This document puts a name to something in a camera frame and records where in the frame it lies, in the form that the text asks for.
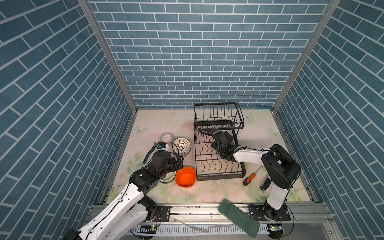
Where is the orange handled screwdriver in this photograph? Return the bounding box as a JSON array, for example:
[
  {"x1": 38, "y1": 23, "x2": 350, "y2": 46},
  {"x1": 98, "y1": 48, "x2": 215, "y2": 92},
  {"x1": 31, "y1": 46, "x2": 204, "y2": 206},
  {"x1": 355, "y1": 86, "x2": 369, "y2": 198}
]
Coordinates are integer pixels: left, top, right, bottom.
[{"x1": 243, "y1": 167, "x2": 262, "y2": 186}]

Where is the dark green rectangular tray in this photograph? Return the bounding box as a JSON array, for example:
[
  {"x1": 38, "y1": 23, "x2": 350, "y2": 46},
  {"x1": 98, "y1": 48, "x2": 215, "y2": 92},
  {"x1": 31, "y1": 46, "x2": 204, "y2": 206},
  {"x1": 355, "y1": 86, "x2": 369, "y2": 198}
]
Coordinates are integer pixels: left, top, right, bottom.
[{"x1": 218, "y1": 199, "x2": 260, "y2": 238}]

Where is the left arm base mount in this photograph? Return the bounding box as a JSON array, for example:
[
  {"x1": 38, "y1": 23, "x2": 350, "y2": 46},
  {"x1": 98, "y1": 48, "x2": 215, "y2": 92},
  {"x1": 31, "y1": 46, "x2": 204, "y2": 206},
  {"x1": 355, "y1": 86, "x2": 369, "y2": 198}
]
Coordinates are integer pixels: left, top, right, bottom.
[{"x1": 144, "y1": 206, "x2": 171, "y2": 223}]

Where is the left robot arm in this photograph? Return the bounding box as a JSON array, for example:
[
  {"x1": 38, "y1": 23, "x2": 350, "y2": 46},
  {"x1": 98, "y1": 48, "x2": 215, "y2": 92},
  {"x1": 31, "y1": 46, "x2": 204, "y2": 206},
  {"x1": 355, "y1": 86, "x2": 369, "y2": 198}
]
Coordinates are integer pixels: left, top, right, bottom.
[{"x1": 63, "y1": 150, "x2": 184, "y2": 240}]

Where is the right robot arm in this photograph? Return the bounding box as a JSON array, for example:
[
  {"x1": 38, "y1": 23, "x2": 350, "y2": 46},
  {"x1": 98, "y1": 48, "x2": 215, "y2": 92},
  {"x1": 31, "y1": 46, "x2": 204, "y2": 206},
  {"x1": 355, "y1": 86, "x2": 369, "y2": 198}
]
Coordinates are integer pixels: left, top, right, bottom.
[{"x1": 200, "y1": 130, "x2": 302, "y2": 213}]

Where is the black wire dish rack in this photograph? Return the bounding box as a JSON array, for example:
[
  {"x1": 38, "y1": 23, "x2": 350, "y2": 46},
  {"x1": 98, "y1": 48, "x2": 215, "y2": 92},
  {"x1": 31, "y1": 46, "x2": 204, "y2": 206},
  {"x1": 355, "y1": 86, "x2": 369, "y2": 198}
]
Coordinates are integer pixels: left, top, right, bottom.
[{"x1": 194, "y1": 102, "x2": 246, "y2": 181}]

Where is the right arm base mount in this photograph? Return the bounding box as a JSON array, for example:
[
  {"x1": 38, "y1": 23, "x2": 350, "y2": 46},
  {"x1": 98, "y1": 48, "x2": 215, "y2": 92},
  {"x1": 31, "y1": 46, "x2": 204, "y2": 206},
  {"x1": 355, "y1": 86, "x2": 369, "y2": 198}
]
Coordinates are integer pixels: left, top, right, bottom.
[{"x1": 248, "y1": 205, "x2": 291, "y2": 222}]

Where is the orange plastic bowl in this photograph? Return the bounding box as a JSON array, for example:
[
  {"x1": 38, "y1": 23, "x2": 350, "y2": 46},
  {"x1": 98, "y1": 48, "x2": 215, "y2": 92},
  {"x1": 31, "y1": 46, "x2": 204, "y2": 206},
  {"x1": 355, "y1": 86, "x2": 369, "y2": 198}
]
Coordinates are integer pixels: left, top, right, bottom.
[{"x1": 175, "y1": 167, "x2": 197, "y2": 188}]

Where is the black and white marker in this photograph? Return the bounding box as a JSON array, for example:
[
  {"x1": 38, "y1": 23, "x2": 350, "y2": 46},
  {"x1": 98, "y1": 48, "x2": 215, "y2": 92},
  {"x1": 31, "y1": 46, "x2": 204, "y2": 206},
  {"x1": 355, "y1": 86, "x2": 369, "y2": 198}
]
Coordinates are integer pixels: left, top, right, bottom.
[{"x1": 260, "y1": 178, "x2": 272, "y2": 192}]

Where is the cream bowl striped outside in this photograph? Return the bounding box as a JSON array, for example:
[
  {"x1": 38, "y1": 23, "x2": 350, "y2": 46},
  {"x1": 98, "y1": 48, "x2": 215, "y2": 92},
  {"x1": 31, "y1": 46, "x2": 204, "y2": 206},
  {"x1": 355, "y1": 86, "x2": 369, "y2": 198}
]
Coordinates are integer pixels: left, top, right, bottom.
[{"x1": 160, "y1": 172, "x2": 177, "y2": 184}]

